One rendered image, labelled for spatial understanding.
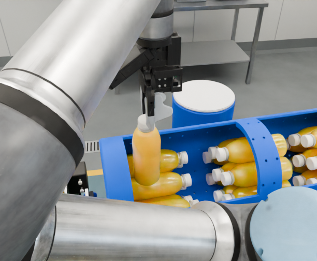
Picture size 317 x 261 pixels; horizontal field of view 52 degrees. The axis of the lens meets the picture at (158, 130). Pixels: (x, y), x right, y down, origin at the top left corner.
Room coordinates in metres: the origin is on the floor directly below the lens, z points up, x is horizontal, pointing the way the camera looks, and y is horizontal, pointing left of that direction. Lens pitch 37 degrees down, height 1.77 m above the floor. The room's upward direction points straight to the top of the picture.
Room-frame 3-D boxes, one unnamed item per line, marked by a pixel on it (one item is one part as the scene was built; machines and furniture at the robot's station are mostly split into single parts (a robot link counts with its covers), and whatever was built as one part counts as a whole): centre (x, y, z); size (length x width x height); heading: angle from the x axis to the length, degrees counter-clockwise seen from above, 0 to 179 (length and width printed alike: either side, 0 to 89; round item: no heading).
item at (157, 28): (0.62, 0.01, 1.57); 0.08 x 0.08 x 0.05
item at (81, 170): (0.81, 0.29, 0.95); 0.10 x 0.07 x 0.10; 13
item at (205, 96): (1.27, -0.21, 1.03); 0.28 x 0.28 x 0.01
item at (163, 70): (0.62, 0.00, 1.49); 0.09 x 0.08 x 0.12; 103
